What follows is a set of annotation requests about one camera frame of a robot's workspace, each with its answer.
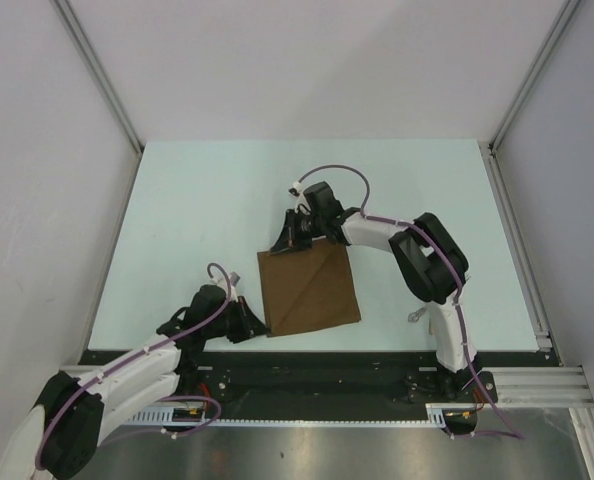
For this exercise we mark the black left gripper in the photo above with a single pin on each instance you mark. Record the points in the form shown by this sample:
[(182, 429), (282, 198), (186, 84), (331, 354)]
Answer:
[(249, 326)]

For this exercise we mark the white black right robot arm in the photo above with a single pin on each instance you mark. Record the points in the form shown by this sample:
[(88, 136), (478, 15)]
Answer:
[(432, 265)]

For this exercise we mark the brown cloth napkin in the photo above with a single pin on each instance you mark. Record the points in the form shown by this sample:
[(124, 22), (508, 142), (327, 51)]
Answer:
[(308, 291)]

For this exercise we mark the left aluminium frame post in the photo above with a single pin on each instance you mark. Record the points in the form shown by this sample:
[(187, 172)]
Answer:
[(92, 62)]

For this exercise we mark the aluminium frame post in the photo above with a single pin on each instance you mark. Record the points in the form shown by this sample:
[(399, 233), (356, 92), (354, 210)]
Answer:
[(92, 62), (563, 20)]

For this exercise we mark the right aluminium frame post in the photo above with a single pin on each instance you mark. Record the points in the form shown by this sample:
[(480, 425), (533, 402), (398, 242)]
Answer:
[(563, 20)]

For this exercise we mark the aluminium side rail profile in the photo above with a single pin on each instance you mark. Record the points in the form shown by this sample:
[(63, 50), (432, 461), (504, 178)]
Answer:
[(546, 388)]

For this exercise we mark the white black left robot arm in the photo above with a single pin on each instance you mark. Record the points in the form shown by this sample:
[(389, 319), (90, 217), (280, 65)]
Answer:
[(81, 412)]

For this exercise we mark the silver ornate spoon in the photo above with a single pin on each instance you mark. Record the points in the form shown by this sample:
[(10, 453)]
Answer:
[(415, 316)]

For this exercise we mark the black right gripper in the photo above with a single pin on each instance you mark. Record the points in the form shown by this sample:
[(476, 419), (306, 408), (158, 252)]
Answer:
[(290, 238)]

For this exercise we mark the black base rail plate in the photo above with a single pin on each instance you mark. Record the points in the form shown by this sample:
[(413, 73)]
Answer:
[(343, 386)]

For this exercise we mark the white slotted cable duct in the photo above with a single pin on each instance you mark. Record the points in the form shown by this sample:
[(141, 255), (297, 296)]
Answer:
[(163, 416)]

